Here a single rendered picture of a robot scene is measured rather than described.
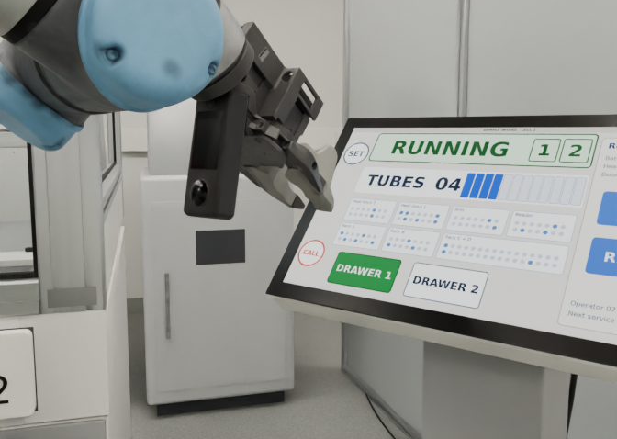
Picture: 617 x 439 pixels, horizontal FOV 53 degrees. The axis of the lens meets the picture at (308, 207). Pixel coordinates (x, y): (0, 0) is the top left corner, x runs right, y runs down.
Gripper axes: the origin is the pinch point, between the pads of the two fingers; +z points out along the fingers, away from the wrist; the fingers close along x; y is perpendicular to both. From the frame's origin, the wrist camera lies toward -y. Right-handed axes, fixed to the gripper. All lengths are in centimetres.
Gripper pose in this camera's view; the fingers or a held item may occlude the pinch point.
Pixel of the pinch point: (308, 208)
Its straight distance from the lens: 67.9
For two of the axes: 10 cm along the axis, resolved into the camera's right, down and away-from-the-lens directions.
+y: 3.9, -8.3, 4.1
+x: -8.0, -0.7, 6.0
